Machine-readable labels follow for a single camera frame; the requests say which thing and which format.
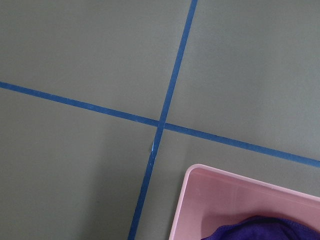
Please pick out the purple cloth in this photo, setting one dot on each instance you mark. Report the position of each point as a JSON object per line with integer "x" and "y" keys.
{"x": 265, "y": 228}

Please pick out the pink plastic bin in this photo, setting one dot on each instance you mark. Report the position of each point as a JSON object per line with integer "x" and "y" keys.
{"x": 211, "y": 198}

